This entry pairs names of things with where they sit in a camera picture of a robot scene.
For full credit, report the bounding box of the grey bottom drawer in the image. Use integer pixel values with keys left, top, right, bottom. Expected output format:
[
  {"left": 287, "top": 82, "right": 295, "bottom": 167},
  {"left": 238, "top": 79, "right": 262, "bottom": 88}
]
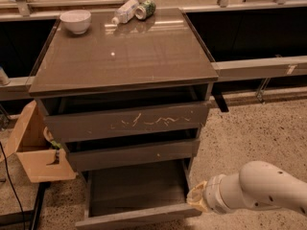
[{"left": 76, "top": 160, "right": 201, "bottom": 230}]

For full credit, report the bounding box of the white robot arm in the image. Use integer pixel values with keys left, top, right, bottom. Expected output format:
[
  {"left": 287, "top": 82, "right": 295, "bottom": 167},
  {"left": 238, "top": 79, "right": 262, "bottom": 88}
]
[{"left": 187, "top": 161, "right": 307, "bottom": 216}]

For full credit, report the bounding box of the grey middle drawer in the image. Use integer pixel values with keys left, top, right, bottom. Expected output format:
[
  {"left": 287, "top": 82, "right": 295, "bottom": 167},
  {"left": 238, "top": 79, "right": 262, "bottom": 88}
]
[{"left": 67, "top": 138, "right": 200, "bottom": 172}]

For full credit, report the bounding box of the grey drawer cabinet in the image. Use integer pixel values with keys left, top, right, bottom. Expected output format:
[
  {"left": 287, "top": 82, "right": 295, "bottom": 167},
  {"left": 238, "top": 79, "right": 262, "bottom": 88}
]
[{"left": 28, "top": 7, "right": 219, "bottom": 177}]

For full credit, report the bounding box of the scratched grey top drawer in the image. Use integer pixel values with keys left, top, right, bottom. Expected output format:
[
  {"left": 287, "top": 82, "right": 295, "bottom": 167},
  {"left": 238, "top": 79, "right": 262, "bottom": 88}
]
[{"left": 44, "top": 102, "right": 209, "bottom": 143}]

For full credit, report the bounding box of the black table leg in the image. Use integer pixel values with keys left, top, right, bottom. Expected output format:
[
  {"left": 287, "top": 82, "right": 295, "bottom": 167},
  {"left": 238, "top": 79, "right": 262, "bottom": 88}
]
[{"left": 29, "top": 182, "right": 51, "bottom": 230}]

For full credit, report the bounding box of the brown cardboard box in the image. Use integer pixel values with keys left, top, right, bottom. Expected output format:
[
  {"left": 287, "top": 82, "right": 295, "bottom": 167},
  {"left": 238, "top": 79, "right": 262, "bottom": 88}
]
[{"left": 4, "top": 101, "right": 76, "bottom": 183}]

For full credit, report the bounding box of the green drink can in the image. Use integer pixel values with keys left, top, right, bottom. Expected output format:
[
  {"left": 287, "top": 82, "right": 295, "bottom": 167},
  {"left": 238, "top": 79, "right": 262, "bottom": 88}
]
[{"left": 135, "top": 0, "right": 156, "bottom": 20}]

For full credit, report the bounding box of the clear plastic bottle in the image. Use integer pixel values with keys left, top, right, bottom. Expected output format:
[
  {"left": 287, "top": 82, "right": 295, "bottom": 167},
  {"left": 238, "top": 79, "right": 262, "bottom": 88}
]
[{"left": 111, "top": 0, "right": 139, "bottom": 25}]

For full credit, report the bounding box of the white ceramic bowl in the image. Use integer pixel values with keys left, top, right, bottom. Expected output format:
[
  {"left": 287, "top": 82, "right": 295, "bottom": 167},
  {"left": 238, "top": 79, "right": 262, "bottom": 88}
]
[{"left": 59, "top": 10, "right": 91, "bottom": 35}]

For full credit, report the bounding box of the black cable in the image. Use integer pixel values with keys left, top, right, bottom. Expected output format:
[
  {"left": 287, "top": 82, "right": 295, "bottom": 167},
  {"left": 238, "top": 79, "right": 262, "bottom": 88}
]
[{"left": 0, "top": 141, "right": 27, "bottom": 230}]

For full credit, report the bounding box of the metal railing frame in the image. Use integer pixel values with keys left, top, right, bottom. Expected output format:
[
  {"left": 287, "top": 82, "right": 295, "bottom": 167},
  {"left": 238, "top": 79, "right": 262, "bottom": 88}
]
[{"left": 0, "top": 0, "right": 306, "bottom": 101}]

